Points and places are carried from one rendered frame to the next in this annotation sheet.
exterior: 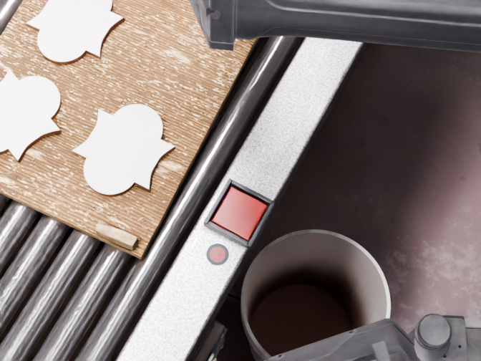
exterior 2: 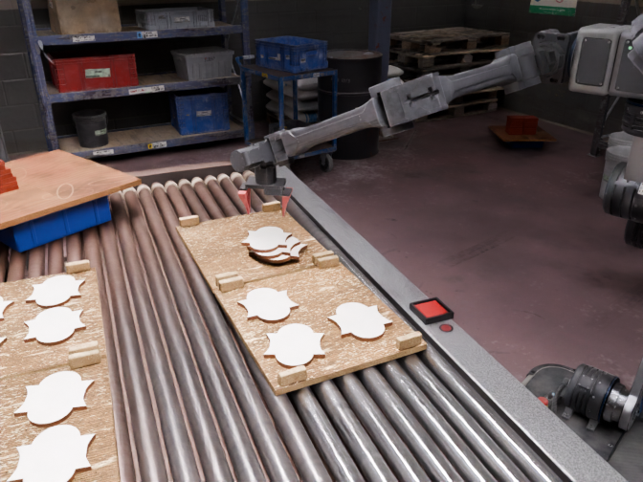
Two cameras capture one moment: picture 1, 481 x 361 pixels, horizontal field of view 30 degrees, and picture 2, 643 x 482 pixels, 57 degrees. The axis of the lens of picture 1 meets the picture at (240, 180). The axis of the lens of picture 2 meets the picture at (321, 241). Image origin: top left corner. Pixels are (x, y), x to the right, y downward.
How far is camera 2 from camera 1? 1.16 m
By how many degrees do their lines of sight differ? 52
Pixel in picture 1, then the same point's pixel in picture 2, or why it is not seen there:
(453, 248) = not seen: hidden behind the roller
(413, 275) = not seen: hidden behind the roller
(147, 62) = (319, 296)
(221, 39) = (443, 103)
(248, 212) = (433, 306)
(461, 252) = not seen: hidden behind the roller
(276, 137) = (399, 288)
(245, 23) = (446, 93)
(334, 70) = (383, 262)
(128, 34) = (296, 295)
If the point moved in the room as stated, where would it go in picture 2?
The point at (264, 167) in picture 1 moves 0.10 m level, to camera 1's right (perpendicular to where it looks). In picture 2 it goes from (412, 296) to (433, 282)
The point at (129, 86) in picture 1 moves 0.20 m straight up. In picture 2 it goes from (324, 307) to (324, 230)
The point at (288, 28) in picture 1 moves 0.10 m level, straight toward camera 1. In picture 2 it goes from (456, 91) to (499, 98)
